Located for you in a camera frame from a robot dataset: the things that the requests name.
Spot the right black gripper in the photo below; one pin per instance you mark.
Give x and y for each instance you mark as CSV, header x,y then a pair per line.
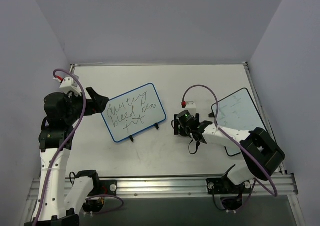
x,y
176,125

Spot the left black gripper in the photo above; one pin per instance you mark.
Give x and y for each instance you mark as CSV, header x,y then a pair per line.
x,y
89,101

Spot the blue framed whiteboard with writing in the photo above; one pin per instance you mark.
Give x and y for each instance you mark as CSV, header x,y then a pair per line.
x,y
133,112

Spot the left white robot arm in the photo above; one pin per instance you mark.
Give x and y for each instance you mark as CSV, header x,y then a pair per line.
x,y
53,207

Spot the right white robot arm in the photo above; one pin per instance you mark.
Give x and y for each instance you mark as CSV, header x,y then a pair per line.
x,y
262,155

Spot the black framed whiteboard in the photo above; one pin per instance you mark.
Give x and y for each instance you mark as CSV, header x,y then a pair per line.
x,y
238,111

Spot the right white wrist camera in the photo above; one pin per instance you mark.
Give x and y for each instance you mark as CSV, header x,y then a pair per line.
x,y
190,106

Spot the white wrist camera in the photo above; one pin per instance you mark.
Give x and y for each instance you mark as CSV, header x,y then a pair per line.
x,y
190,106
70,84

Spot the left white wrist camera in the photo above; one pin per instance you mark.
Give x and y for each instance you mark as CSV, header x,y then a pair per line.
x,y
70,84

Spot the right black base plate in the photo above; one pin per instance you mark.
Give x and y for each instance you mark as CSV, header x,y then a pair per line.
x,y
225,186

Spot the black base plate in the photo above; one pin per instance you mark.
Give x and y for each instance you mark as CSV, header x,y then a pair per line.
x,y
107,186
225,186

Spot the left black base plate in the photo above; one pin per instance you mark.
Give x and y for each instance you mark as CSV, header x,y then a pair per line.
x,y
107,186

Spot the aluminium mounting rail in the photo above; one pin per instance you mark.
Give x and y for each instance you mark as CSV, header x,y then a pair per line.
x,y
175,187

